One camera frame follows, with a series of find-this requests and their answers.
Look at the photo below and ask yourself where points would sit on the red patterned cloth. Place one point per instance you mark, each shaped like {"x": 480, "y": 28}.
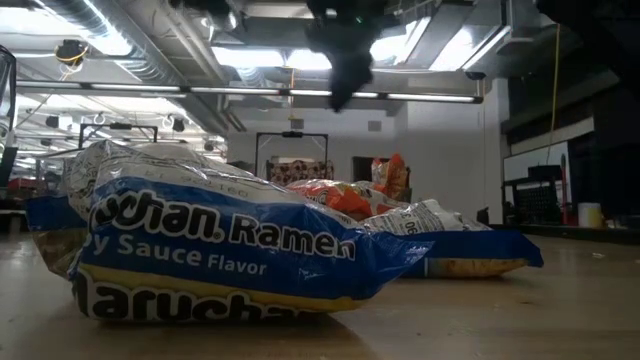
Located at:
{"x": 300, "y": 172}

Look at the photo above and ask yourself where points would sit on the orange chicken ramen pack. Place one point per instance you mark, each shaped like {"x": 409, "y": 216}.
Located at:
{"x": 345, "y": 200}
{"x": 395, "y": 175}

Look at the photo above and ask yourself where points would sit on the blue soy sauce ramen pack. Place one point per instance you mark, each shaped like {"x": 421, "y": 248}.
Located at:
{"x": 225, "y": 250}
{"x": 475, "y": 245}
{"x": 50, "y": 215}

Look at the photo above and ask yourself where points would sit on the black frame rig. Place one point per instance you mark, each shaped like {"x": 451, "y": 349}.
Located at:
{"x": 292, "y": 134}
{"x": 120, "y": 126}

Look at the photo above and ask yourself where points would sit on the whiteboard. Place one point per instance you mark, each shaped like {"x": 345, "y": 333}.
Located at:
{"x": 530, "y": 160}

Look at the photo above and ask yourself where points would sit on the grey wall vent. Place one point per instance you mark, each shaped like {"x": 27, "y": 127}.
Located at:
{"x": 374, "y": 126}

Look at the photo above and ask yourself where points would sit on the black aluminium table frame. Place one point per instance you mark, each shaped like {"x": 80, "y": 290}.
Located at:
{"x": 575, "y": 234}

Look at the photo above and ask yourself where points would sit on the slanted ceiling light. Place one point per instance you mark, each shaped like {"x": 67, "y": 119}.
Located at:
{"x": 465, "y": 50}

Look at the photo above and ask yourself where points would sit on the bright ceiling light panel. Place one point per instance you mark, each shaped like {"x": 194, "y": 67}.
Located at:
{"x": 270, "y": 57}

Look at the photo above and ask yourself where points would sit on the black crate rack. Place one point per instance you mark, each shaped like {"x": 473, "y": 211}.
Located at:
{"x": 537, "y": 205}

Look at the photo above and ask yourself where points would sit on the black panel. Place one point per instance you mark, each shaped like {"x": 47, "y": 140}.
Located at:
{"x": 361, "y": 167}

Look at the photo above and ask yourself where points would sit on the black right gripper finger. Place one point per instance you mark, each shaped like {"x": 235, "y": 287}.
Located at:
{"x": 350, "y": 85}

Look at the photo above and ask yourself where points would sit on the red storage shelf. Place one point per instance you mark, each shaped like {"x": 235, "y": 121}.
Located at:
{"x": 22, "y": 184}

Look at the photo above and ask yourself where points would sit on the grey wall sign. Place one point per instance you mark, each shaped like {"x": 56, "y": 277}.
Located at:
{"x": 296, "y": 123}

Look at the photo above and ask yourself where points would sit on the round metal air duct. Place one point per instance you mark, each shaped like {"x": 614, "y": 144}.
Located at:
{"x": 222, "y": 22}

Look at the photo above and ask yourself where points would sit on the long LED light bar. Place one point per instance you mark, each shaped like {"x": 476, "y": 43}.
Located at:
{"x": 250, "y": 91}

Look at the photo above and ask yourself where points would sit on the small black post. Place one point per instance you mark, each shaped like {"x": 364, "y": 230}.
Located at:
{"x": 483, "y": 216}

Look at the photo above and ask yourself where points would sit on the white and yellow roll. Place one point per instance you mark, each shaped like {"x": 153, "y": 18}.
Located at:
{"x": 591, "y": 216}

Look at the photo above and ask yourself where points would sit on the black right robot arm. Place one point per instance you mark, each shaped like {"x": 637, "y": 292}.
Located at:
{"x": 610, "y": 25}

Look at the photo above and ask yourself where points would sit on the black security camera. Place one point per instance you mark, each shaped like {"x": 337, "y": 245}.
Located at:
{"x": 475, "y": 75}

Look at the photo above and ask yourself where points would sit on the red floor stand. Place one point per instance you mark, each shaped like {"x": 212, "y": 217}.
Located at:
{"x": 564, "y": 190}

